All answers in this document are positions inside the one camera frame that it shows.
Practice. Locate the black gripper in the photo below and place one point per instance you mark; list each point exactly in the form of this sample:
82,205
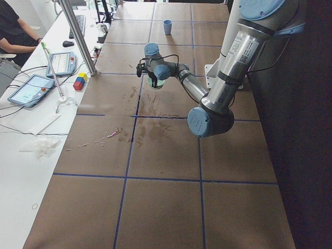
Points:
153,76

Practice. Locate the light green plastic bowl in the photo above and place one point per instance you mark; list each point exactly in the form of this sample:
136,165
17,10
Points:
158,85

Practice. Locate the light blue plastic cup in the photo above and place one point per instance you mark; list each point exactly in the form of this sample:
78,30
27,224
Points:
167,26

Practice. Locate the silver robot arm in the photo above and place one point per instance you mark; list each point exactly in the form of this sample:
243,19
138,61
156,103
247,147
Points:
250,25

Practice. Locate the black orange connector block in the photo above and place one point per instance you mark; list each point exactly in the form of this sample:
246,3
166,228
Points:
96,52

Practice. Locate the steel metal cup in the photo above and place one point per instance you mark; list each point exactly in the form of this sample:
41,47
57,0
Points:
104,28

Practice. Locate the red blue yellow blocks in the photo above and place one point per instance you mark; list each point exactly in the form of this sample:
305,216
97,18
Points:
80,81

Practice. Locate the far blue teach pendant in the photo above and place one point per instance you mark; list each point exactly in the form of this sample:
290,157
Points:
63,63

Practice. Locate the blue teach pendant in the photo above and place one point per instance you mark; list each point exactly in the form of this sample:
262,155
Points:
63,63
32,91

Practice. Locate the black computer mouse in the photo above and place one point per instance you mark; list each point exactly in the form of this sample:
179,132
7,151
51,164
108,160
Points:
67,43

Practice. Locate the near blue teach pendant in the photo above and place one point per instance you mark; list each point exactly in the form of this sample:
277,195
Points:
32,91

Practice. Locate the crumpled white tissue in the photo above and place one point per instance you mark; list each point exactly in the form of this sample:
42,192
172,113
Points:
41,147

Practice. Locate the person in black shirt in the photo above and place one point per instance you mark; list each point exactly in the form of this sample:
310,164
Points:
17,37

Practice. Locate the aluminium frame post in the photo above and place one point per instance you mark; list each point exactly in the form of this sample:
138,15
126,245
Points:
74,26

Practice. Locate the green handled reacher stick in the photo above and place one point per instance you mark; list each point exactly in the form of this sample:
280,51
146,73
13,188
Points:
63,98

